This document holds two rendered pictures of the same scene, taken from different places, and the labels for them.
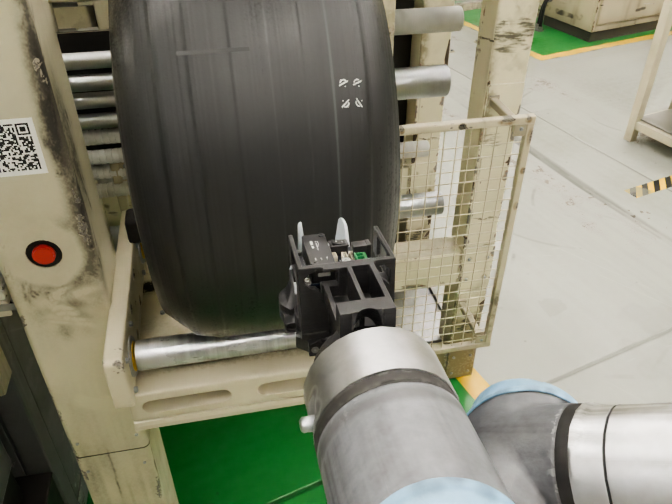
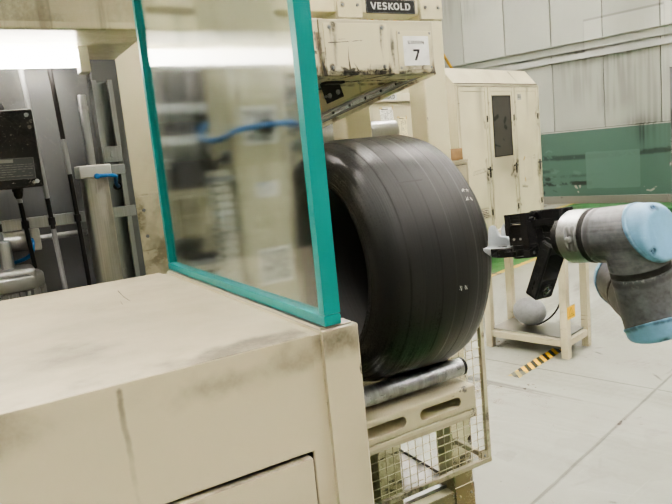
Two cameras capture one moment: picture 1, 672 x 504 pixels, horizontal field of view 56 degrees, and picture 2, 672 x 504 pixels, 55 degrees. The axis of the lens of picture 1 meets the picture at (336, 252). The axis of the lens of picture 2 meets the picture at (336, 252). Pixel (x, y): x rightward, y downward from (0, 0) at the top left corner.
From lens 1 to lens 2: 0.94 m
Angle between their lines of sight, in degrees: 32
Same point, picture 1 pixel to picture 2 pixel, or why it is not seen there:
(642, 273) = (553, 419)
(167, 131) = (401, 215)
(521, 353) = (503, 489)
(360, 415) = (594, 212)
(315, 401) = (569, 228)
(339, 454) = (595, 221)
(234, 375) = (405, 406)
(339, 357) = (568, 215)
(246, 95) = (428, 197)
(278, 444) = not seen: outside the picture
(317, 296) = (531, 225)
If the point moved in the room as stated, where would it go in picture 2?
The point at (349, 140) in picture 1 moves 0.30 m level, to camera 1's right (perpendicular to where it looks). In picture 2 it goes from (473, 214) to (588, 198)
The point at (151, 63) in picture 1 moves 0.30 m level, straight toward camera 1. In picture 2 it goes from (385, 188) to (501, 186)
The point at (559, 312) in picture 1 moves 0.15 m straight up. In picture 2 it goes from (513, 457) to (511, 426)
